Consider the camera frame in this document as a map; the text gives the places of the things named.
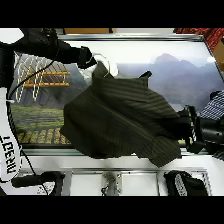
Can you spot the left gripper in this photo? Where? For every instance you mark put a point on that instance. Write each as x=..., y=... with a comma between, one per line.
x=86, y=57

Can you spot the striped shirt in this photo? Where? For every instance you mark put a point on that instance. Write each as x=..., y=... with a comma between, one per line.
x=123, y=116

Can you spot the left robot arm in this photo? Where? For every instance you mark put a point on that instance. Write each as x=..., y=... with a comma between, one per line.
x=8, y=153

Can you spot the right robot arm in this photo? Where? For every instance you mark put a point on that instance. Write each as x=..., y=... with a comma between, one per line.
x=211, y=133

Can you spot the white clothes hanger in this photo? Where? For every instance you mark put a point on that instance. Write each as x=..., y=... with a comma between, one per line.
x=39, y=78
x=20, y=80

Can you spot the white garment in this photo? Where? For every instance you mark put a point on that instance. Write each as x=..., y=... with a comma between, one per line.
x=111, y=68

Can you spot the red patterned cloth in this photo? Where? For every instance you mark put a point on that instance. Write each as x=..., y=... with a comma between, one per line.
x=213, y=35

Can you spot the checked shirt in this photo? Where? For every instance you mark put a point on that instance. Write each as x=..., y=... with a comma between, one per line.
x=213, y=108

